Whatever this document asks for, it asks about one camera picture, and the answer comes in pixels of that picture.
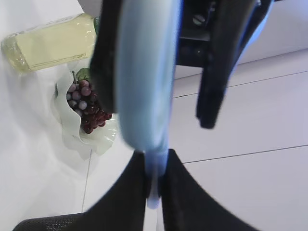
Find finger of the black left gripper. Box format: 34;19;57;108
90;0;123;113
196;0;272;129

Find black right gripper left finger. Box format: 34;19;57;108
12;151;147;231

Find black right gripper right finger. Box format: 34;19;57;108
161;149;256;231

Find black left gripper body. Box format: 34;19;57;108
176;0;217;68

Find dark purple grape bunch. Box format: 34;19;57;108
66;68;112;134

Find yellow tea plastic bottle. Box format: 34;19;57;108
1;13;100;74

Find blue capped scissors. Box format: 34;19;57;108
115;0;182;209

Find black mesh pen holder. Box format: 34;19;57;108
13;213;83;231

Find green wavy glass plate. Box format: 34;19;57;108
51;72;119;160

